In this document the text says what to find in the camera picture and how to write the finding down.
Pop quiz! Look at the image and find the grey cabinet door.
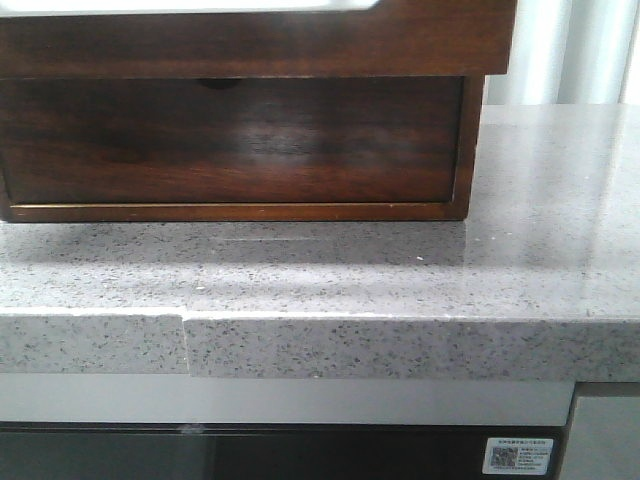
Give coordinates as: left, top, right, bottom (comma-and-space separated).
559, 383, 639, 479

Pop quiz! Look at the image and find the wooden drawer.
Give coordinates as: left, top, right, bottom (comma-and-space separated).
1, 1, 516, 79
0, 75, 466, 206

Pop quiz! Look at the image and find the white QR code sticker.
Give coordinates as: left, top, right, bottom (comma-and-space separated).
482, 437, 555, 476

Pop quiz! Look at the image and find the dark wooden drawer cabinet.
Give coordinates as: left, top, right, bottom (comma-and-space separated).
0, 73, 486, 223

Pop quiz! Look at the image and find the grey curtain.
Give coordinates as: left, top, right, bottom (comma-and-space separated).
482, 0, 640, 107

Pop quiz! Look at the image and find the black appliance under counter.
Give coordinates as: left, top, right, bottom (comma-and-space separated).
1, 425, 563, 479

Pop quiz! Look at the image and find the white tray on cabinet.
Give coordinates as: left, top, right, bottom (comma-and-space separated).
1, 0, 378, 16

